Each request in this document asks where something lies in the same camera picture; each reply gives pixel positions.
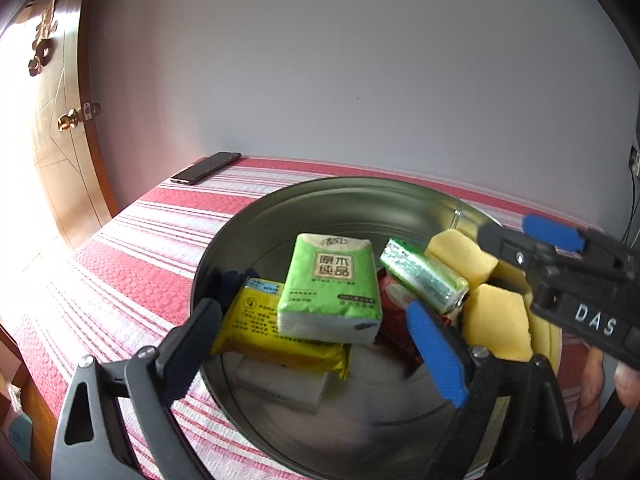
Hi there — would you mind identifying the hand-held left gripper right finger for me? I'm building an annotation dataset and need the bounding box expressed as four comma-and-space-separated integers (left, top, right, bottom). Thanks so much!
406, 299, 576, 480

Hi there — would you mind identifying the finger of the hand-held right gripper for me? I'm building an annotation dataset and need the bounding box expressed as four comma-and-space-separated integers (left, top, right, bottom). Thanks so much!
476, 221, 561, 286
521, 214, 626, 266

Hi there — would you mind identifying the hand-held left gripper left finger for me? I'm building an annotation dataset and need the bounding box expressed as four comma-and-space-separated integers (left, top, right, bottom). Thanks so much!
50, 297, 223, 480

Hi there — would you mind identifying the yellow printed packet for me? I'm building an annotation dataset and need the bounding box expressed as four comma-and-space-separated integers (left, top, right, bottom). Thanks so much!
210, 277, 351, 382

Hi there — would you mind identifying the yellow green scouring sponge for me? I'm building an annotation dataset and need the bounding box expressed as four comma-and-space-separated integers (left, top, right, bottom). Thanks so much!
461, 283, 533, 362

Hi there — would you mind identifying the red packet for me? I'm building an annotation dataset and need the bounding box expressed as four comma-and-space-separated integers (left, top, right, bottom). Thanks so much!
375, 270, 466, 361

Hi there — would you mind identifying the shiny green tissue pack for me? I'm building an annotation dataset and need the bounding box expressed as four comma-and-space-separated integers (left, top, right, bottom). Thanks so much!
379, 237, 471, 315

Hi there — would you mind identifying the white blue tissue pack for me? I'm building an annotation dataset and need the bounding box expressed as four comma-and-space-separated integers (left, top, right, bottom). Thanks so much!
235, 355, 331, 413

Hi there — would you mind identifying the green tissue pack brown label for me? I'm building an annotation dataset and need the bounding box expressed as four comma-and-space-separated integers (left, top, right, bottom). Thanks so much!
276, 232, 383, 345

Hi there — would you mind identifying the round metal tin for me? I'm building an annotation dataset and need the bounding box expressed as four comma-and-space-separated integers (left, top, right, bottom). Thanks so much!
190, 176, 566, 480

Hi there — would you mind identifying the person's right hand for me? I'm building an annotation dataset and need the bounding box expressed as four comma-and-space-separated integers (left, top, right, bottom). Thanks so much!
572, 345, 640, 443

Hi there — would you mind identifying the dark blue fabric ball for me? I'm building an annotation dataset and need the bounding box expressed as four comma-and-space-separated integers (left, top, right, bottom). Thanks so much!
220, 269, 261, 308

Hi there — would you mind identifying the red white striped bedsheet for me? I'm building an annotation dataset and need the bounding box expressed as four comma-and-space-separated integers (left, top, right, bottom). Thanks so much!
10, 155, 640, 480

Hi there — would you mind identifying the dark smartphone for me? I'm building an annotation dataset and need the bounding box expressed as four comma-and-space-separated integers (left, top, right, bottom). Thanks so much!
170, 151, 242, 186

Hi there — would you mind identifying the wooden door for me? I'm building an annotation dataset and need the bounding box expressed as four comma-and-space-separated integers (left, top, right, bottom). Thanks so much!
0, 0, 118, 253

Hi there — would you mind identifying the gold door ornament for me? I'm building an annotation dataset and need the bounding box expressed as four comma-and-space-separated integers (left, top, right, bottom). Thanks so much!
27, 0, 58, 77

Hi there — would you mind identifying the black cable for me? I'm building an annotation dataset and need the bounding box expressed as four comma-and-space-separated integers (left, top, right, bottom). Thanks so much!
622, 170, 640, 241

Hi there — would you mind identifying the wooden bed frame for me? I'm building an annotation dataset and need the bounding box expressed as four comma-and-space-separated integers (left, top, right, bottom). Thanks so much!
0, 320, 58, 480

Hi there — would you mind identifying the brass door handle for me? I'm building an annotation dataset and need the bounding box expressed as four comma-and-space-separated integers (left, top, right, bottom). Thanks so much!
57, 102, 102, 132

